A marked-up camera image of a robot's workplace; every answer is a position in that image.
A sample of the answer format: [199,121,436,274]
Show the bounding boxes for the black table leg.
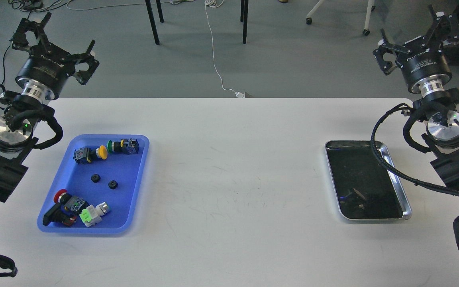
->
[145,0,164,45]
[240,0,249,44]

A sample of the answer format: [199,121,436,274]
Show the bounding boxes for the red emergency stop button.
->
[42,189,88,227]

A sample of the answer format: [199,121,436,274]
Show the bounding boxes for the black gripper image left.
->
[11,12,100,100]

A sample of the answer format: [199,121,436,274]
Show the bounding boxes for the blue plastic tray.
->
[37,134,149,234]

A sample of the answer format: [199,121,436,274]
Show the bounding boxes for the white cable on floor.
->
[204,0,246,98]

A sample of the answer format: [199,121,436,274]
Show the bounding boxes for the black cable on floor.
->
[1,40,15,86]

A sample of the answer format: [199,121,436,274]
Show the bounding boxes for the yellow push button switch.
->
[73,145,109,165]

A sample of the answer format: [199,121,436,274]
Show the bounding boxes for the black table leg left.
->
[145,0,164,45]

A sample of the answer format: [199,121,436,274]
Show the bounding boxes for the silver metal tray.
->
[325,140,412,223]

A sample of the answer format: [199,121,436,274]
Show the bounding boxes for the white chair base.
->
[306,0,376,36]

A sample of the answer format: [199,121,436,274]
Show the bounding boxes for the black table leg right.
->
[240,0,249,44]

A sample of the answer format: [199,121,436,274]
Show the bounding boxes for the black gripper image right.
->
[373,4,459,94]

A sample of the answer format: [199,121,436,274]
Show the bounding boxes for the white green selector switch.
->
[79,202,111,227]

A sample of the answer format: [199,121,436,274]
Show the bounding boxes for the green push button switch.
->
[106,138,139,155]

